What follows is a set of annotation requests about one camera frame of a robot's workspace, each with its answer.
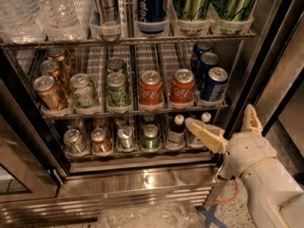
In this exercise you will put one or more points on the bottom green can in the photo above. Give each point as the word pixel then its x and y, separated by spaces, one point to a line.
pixel 150 139

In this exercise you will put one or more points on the left red coca-cola can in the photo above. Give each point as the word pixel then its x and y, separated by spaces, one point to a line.
pixel 150 88

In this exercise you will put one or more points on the right clear water bottle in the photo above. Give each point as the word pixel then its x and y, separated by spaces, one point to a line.
pixel 60 20

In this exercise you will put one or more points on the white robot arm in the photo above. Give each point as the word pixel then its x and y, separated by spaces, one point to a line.
pixel 275 199

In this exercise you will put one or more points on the middle gold soda can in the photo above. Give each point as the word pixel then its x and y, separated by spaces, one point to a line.
pixel 54 69

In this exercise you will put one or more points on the left green tall can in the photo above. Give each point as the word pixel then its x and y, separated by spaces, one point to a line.
pixel 191 10

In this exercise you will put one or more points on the white green soda can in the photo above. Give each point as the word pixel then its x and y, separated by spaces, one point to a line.
pixel 83 91

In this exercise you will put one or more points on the left brown juice bottle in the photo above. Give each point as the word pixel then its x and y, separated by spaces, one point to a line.
pixel 175 134

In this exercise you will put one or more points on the blue tape cross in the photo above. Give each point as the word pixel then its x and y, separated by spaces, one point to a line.
pixel 211 221

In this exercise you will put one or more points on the brown juice bottle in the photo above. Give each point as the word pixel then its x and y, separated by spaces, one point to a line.
pixel 175 134
pixel 193 140

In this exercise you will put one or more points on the front gold soda can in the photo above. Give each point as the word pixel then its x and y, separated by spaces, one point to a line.
pixel 49 91

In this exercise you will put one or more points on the rear gold soda can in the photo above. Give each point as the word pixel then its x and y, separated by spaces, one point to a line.
pixel 66 57

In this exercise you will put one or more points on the right red coca-cola can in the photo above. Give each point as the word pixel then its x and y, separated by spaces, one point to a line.
pixel 182 82

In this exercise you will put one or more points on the rear green soda can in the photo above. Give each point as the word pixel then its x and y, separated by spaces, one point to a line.
pixel 115 64

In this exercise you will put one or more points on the clear plastic wrap bundle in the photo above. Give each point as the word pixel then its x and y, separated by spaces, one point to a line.
pixel 163 214

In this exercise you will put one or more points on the bottom gold can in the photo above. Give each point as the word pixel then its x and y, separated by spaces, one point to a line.
pixel 100 142

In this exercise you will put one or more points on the bottom left silver can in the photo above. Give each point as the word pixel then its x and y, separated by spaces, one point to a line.
pixel 74 141

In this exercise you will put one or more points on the fridge glass door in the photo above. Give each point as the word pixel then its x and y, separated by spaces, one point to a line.
pixel 23 176

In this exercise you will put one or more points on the left clear water bottle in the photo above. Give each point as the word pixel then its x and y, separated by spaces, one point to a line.
pixel 17 25

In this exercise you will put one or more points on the front green soda can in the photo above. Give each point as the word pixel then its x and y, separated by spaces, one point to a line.
pixel 117 96

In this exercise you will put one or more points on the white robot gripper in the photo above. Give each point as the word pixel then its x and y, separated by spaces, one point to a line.
pixel 249 153

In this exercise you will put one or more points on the red coca-cola can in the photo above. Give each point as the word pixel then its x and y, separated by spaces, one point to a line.
pixel 182 82
pixel 150 88

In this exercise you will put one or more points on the right brown juice bottle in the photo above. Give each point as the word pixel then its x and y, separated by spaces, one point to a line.
pixel 193 140

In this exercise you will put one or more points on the bottom silver blue can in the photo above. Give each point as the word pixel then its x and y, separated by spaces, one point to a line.
pixel 125 135

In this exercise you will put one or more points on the right green tall can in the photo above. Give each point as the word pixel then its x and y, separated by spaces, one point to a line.
pixel 233 10

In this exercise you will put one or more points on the tall blue pepsi can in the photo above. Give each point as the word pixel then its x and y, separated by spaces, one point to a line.
pixel 151 16

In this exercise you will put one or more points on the clear water bottle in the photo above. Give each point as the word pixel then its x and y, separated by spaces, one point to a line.
pixel 60 20
pixel 17 25

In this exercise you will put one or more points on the stainless steel fridge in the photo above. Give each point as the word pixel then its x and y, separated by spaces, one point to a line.
pixel 263 55

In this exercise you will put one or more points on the green tall can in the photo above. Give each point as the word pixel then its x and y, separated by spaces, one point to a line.
pixel 191 10
pixel 233 10

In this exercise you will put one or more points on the gold soda can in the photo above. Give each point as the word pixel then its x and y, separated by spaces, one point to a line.
pixel 66 57
pixel 49 91
pixel 54 69

